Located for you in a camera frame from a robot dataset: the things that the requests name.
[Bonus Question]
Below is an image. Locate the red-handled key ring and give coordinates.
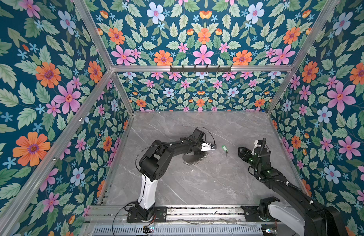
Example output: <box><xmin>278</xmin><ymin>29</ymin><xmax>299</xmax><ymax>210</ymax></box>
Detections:
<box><xmin>182</xmin><ymin>148</ymin><xmax>210</xmax><ymax>166</ymax></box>

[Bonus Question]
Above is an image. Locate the green-capped key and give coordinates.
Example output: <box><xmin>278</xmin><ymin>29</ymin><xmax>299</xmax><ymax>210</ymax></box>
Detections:
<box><xmin>222</xmin><ymin>145</ymin><xmax>229</xmax><ymax>156</ymax></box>

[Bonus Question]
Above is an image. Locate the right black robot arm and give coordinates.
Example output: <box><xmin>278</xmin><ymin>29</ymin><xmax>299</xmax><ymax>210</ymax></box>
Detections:
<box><xmin>238</xmin><ymin>143</ymin><xmax>348</xmax><ymax>236</ymax></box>

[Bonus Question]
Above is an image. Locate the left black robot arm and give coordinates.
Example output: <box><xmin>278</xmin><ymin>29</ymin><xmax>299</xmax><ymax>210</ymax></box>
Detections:
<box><xmin>135</xmin><ymin>126</ymin><xmax>216</xmax><ymax>222</ymax></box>

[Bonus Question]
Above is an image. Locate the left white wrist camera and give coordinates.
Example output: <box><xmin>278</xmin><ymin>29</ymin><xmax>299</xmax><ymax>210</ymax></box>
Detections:
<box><xmin>201</xmin><ymin>143</ymin><xmax>217</xmax><ymax>151</ymax></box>

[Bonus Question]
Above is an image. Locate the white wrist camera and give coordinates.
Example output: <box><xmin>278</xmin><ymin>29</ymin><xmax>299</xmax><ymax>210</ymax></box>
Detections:
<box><xmin>201</xmin><ymin>143</ymin><xmax>217</xmax><ymax>151</ymax></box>
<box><xmin>252</xmin><ymin>140</ymin><xmax>263</xmax><ymax>152</ymax></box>

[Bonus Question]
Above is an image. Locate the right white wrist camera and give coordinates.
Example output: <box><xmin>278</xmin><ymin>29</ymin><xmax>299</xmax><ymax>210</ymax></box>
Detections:
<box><xmin>252</xmin><ymin>140</ymin><xmax>263</xmax><ymax>152</ymax></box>

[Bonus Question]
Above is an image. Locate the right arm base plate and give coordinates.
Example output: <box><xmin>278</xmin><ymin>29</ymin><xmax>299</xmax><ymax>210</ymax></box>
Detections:
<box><xmin>241</xmin><ymin>206</ymin><xmax>280</xmax><ymax>223</ymax></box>

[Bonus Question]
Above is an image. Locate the black wall hook rack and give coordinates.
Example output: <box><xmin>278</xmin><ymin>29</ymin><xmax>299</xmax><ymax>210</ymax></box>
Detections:
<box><xmin>169</xmin><ymin>65</ymin><xmax>232</xmax><ymax>73</ymax></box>

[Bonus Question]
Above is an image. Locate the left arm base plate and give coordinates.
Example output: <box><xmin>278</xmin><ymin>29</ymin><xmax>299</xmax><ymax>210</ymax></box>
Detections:
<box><xmin>127</xmin><ymin>206</ymin><xmax>168</xmax><ymax>223</ymax></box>

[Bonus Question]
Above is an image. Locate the aluminium mounting rail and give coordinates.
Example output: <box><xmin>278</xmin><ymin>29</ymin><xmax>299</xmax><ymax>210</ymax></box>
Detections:
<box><xmin>81</xmin><ymin>205</ymin><xmax>333</xmax><ymax>226</ymax></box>

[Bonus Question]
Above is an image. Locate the white slotted cable duct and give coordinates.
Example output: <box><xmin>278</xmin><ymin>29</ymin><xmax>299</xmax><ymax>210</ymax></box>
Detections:
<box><xmin>92</xmin><ymin>225</ymin><xmax>263</xmax><ymax>236</ymax></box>

